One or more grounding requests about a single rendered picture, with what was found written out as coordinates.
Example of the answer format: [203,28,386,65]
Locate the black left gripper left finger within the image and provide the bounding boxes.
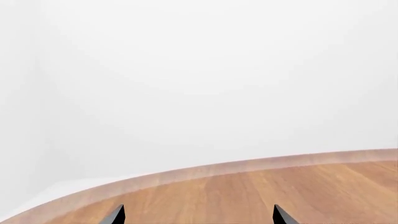
[99,203,126,224]

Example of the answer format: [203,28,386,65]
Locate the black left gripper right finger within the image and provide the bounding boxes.
[273,203,300,224]

